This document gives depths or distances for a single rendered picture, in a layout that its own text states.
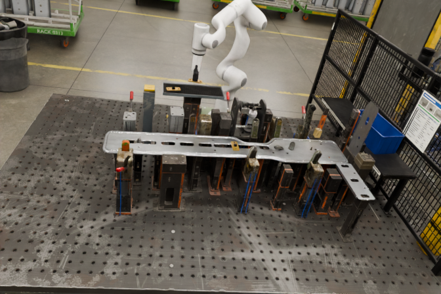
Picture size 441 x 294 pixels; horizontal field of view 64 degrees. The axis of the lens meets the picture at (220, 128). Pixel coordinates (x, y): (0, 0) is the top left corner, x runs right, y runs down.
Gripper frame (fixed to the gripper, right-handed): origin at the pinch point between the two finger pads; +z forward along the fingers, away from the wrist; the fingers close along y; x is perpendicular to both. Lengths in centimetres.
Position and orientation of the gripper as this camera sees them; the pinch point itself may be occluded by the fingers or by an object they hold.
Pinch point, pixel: (195, 77)
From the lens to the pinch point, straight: 214.2
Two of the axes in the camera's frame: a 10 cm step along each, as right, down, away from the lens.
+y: -0.5, 5.4, -8.4
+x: 9.9, 1.5, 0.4
